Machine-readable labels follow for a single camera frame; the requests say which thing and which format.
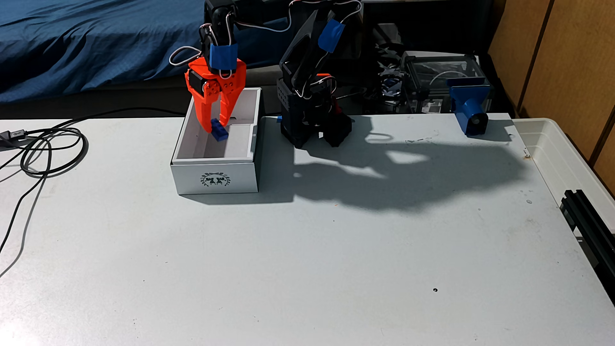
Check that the blue toy brick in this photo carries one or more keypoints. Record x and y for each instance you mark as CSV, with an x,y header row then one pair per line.
x,y
219,130

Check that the white cardboard box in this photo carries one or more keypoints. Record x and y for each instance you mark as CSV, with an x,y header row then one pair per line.
x,y
218,178

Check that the blue bed sheet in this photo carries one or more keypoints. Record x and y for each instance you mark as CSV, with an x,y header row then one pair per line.
x,y
96,43

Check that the white plastic bin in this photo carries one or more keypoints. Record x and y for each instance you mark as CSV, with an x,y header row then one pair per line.
x,y
557,158

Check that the wooden cabinet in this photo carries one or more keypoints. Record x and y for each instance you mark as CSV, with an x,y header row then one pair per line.
x,y
567,62

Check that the black aluminium extrusion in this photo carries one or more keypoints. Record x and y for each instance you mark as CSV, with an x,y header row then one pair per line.
x,y
588,226

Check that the black clear enclosure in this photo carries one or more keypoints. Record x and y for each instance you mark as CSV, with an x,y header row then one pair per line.
x,y
432,72

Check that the blue printed clamp mount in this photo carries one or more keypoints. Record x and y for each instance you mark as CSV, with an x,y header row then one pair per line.
x,y
468,103

